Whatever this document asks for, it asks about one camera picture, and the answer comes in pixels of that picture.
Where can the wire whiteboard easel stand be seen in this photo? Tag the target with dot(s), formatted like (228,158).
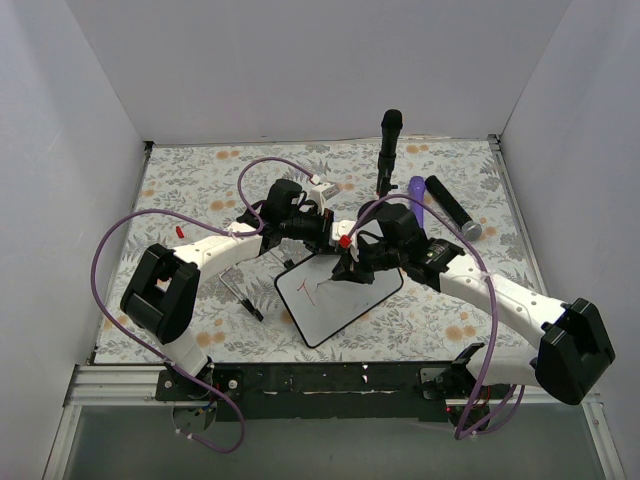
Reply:
(242,297)

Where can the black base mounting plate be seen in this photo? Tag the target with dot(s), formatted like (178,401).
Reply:
(312,390)

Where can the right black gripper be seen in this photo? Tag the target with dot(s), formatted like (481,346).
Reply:
(364,260)

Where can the black handheld microphone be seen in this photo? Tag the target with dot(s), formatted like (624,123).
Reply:
(470,229)

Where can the purple microphone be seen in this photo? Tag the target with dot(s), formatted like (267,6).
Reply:
(416,190)

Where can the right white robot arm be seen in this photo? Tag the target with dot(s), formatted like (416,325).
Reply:
(570,348)

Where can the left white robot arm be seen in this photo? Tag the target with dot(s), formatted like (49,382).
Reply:
(160,297)

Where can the small black-framed whiteboard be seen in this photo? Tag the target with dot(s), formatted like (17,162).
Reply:
(319,315)

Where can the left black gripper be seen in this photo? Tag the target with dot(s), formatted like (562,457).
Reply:
(326,230)

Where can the floral patterned table mat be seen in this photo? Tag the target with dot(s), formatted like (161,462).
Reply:
(282,306)

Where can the black microphone on stand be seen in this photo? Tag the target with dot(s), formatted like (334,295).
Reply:
(391,126)

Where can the black round microphone stand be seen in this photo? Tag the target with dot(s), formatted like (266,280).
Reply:
(384,186)

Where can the white red-capped marker pen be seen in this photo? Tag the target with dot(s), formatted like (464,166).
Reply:
(323,282)

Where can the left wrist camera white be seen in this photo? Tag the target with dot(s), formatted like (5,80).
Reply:
(322,191)

